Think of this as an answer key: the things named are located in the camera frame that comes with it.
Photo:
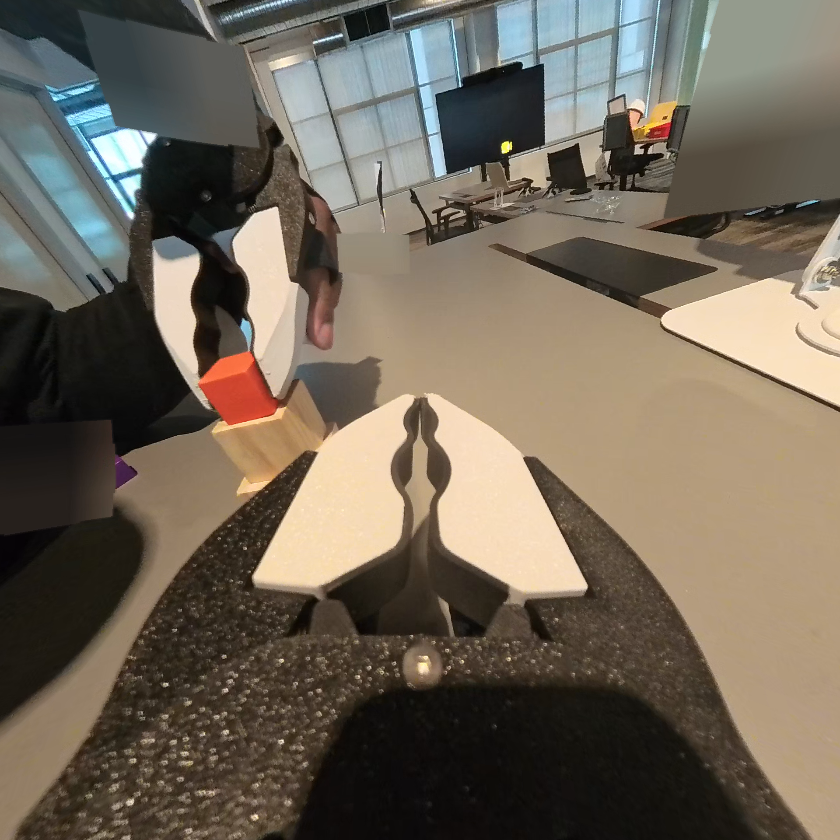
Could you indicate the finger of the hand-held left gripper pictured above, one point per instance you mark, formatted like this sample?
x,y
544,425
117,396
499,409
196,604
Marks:
x,y
174,295
272,295

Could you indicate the person's left forearm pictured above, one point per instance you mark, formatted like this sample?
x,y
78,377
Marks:
x,y
79,354

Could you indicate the person's left hand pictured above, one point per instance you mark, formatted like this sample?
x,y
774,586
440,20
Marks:
x,y
323,315

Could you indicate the large black screen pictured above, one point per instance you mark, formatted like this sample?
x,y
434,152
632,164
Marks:
x,y
489,124

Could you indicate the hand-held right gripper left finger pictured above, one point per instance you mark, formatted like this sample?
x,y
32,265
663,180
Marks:
x,y
341,512

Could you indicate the medium plain wooden cube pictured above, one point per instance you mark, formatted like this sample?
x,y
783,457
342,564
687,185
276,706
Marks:
x,y
275,439

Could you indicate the large plain wooden cube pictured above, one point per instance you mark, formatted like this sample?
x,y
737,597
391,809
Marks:
x,y
253,487

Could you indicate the black office chair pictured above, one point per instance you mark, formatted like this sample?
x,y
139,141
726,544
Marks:
x,y
436,220
568,167
620,148

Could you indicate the purple wooden cube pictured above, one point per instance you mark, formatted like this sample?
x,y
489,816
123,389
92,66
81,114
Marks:
x,y
124,474

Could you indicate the black camera bar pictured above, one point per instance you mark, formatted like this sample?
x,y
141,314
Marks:
x,y
492,75

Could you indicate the red wooden cube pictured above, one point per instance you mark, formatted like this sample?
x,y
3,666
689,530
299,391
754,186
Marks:
x,y
239,387

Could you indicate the small yellow bin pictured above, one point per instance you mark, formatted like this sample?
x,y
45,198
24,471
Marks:
x,y
661,117

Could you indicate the laptop on clear stand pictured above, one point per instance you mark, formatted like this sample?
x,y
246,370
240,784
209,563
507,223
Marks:
x,y
495,176

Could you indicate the document stand with white base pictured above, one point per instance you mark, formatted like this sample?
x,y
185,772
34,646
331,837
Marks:
x,y
722,328

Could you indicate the wooden office desk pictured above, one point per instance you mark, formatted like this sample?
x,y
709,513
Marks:
x,y
472,197

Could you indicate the white hard hat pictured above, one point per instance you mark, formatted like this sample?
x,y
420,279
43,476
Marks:
x,y
636,106

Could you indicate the black white hanging strip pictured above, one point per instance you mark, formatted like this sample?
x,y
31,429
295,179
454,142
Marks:
x,y
380,197

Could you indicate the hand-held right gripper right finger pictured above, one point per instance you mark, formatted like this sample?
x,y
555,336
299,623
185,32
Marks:
x,y
505,525

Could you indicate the black desk mat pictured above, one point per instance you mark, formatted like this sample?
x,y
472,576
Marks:
x,y
623,266

